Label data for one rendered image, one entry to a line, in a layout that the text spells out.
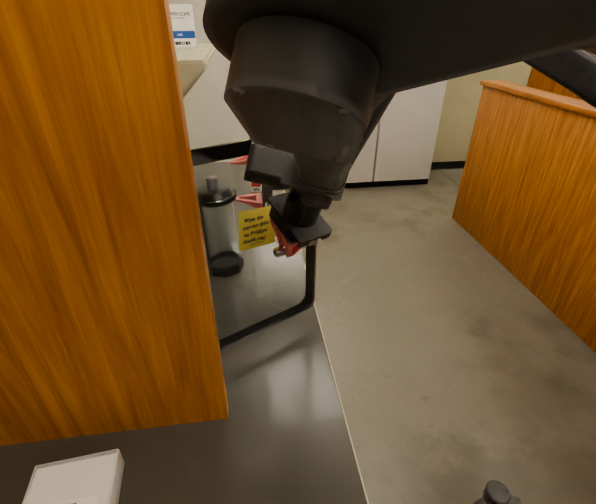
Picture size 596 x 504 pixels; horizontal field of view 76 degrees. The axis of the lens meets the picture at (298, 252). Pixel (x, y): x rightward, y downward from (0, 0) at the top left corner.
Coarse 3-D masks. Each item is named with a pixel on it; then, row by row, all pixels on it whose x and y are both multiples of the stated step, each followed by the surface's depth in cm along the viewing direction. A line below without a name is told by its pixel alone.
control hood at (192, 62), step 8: (176, 48) 62; (184, 48) 62; (192, 48) 62; (200, 48) 62; (208, 48) 62; (184, 56) 50; (192, 56) 50; (200, 56) 50; (208, 56) 53; (184, 64) 46; (192, 64) 46; (200, 64) 46; (208, 64) 53; (184, 72) 46; (192, 72) 46; (200, 72) 47; (184, 80) 47; (192, 80) 47; (184, 88) 47; (184, 96) 48
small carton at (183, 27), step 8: (176, 8) 60; (184, 8) 60; (176, 16) 60; (184, 16) 61; (192, 16) 61; (176, 24) 61; (184, 24) 61; (192, 24) 62; (176, 32) 61; (184, 32) 62; (192, 32) 62; (176, 40) 62; (184, 40) 62; (192, 40) 63
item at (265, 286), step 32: (192, 160) 56; (224, 160) 59; (224, 192) 61; (256, 192) 65; (224, 224) 64; (224, 256) 66; (256, 256) 71; (224, 288) 70; (256, 288) 74; (288, 288) 80; (224, 320) 73; (256, 320) 78
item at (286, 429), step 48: (288, 336) 86; (240, 384) 75; (288, 384) 75; (336, 384) 75; (144, 432) 67; (192, 432) 66; (240, 432) 66; (288, 432) 66; (336, 432) 66; (0, 480) 60; (144, 480) 60; (192, 480) 60; (240, 480) 60; (288, 480) 60; (336, 480) 60
